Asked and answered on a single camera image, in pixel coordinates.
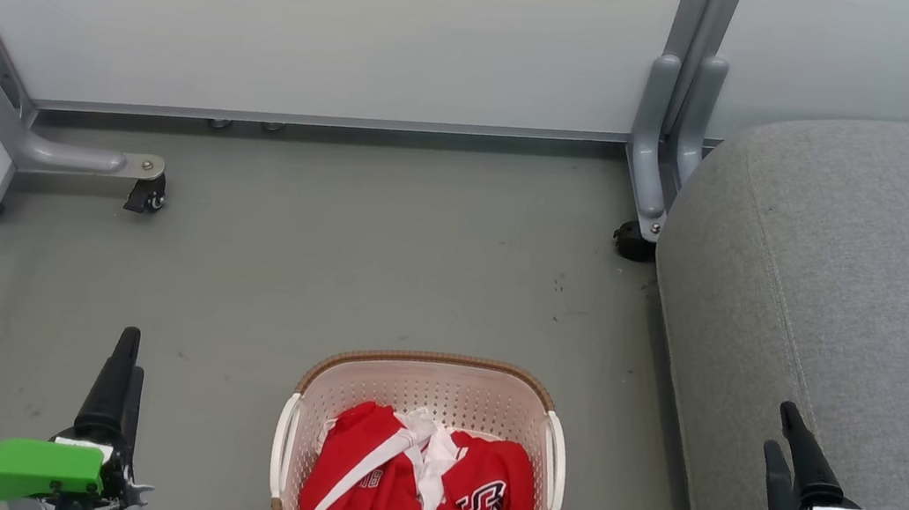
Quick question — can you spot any grey partition bottom rail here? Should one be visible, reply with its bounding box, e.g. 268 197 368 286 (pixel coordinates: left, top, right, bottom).
30 46 722 206

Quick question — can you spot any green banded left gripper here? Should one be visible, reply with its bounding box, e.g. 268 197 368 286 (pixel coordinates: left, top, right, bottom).
0 307 211 510

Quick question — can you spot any black caster wheel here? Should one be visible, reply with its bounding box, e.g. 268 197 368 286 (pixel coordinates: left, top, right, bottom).
610 218 662 265
122 170 169 218

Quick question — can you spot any beige perforated laundry basket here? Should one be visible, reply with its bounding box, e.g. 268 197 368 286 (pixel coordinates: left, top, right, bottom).
263 331 582 510

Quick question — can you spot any grey partition post with feet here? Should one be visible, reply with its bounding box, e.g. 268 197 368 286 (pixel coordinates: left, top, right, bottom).
614 0 746 253

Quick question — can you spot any red jersey with white trim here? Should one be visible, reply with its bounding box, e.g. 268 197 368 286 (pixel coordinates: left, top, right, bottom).
298 393 444 510
408 422 549 510

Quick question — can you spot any grey fabric sofa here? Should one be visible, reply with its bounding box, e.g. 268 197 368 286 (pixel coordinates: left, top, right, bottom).
619 82 909 510

